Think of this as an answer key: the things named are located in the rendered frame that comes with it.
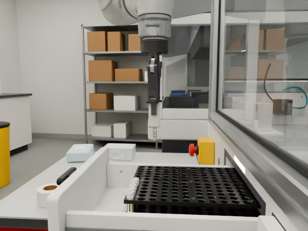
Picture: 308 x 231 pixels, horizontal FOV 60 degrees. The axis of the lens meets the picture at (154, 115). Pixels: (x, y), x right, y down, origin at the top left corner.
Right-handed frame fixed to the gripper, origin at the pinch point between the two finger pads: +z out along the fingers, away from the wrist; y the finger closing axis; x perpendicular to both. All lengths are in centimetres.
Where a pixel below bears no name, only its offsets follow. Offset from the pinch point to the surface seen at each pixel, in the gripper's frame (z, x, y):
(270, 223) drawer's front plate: 6.6, 17.9, 44.1
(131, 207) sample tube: 10.8, -0.1, 33.8
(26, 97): 17, -236, -321
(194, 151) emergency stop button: 11.8, 11.5, -6.2
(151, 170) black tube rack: 9.5, 1.4, 19.3
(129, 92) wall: 12, -86, -398
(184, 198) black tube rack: 9.4, 8.3, 32.3
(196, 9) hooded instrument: -42, 14, -55
